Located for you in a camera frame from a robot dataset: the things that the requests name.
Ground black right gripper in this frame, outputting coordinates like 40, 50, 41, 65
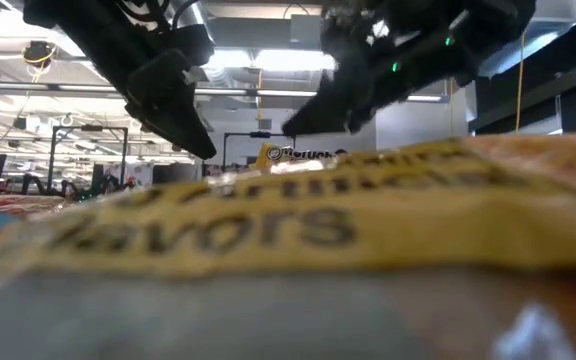
282, 0, 537, 137

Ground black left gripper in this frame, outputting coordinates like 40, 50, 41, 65
87, 0, 217, 160

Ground yellow chicken ramen noodle pack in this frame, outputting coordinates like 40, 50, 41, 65
253, 142, 352, 174

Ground close-up yellow ramen packet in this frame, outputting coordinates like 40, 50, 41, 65
0, 133, 576, 360

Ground red beef ramen noodle pack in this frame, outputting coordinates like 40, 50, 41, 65
0, 193, 72, 217

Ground dark partition panel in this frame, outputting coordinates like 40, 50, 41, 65
151, 162, 199, 185

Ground white printed curtain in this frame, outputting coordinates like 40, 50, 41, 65
101, 162, 155, 194

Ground long ceiling light bar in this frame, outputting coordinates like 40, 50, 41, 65
0, 81, 319, 99

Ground black background robot arms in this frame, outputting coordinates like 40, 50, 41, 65
20, 172, 137, 202

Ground tall black gantry frame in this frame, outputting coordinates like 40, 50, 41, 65
46, 124, 130, 194

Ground yellow ceiling cable reel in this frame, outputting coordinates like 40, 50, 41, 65
21, 39, 58, 70

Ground hanging yellow cable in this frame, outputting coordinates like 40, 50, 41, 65
514, 29, 525, 135

